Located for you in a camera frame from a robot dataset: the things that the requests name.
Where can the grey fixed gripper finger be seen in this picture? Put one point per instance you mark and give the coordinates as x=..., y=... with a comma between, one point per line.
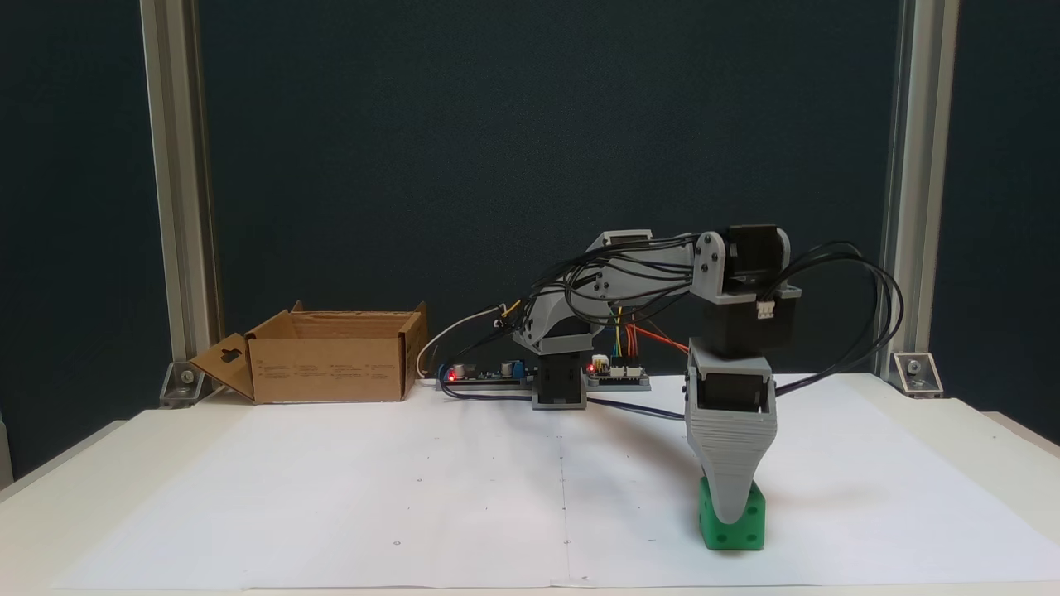
x=733, y=463

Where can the green dice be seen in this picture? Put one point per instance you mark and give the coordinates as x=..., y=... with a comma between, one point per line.
x=714, y=535

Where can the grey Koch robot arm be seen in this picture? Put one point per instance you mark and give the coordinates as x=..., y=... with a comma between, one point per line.
x=712, y=273

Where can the blue circuit board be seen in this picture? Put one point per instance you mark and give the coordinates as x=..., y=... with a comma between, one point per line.
x=484, y=377

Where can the white paper sheet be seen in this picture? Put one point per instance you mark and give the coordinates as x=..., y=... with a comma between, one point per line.
x=414, y=497

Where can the brown cardboard box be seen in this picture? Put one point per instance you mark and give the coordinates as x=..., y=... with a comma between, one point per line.
x=331, y=364

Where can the metal corner bracket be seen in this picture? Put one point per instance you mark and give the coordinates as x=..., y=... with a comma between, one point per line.
x=184, y=385
x=917, y=374

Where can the aluminium frame post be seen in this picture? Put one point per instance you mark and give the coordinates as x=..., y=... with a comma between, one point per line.
x=919, y=165
x=182, y=165

